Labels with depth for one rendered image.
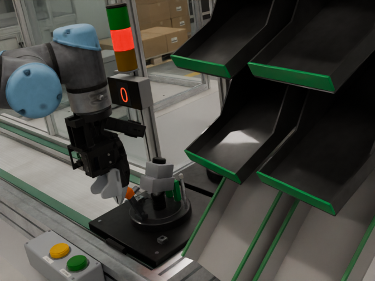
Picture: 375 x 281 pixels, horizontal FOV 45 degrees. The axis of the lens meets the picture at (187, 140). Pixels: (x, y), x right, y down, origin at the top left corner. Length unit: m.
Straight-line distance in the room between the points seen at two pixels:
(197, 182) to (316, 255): 0.49
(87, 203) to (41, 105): 0.65
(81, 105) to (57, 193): 0.58
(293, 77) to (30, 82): 0.35
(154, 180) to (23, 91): 0.42
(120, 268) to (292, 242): 0.35
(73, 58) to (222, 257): 0.43
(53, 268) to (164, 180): 0.29
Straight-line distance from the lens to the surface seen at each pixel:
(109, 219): 1.07
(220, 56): 0.68
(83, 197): 1.31
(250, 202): 0.82
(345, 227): 0.74
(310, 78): 0.54
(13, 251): 1.29
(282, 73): 0.57
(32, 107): 0.67
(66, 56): 0.81
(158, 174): 0.98
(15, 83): 0.66
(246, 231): 0.81
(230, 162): 0.72
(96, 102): 0.83
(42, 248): 1.06
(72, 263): 0.97
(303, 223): 0.77
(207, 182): 1.15
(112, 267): 0.94
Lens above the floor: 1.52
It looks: 23 degrees down
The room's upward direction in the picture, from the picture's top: 8 degrees counter-clockwise
